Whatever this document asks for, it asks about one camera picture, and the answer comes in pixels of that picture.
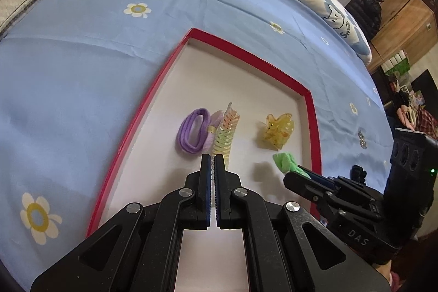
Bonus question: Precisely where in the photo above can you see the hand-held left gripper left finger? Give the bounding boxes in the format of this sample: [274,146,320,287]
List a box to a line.
[30,153,214,292]

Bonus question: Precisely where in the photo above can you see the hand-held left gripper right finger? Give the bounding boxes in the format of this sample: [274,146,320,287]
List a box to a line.
[214,154,392,292]

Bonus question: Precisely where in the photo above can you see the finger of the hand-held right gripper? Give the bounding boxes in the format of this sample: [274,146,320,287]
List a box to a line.
[283,172,343,214]
[301,166,382,221]

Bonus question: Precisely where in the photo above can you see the green fabric bow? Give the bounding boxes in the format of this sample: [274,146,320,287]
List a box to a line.
[273,152,312,180]

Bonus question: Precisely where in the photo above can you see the red shallow box tray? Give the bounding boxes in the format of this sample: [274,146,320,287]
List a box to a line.
[85,28,322,292]

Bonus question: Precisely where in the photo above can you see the person's right forearm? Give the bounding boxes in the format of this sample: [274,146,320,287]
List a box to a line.
[387,237,437,292]

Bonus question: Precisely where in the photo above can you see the yellow translucent claw clip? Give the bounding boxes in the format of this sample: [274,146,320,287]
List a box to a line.
[257,112,295,152]

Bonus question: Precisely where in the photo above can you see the green and white boxes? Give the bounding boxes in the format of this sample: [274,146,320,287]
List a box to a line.
[381,51,411,75]

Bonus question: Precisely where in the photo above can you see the black puffer jacket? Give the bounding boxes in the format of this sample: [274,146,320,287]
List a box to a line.
[345,0,382,43]

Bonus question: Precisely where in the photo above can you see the wooden wardrobe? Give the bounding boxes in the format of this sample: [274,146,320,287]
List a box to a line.
[368,0,438,74]

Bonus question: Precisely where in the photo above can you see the purple fuzzy hair tie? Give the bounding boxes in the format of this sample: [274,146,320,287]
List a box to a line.
[175,108,211,155]

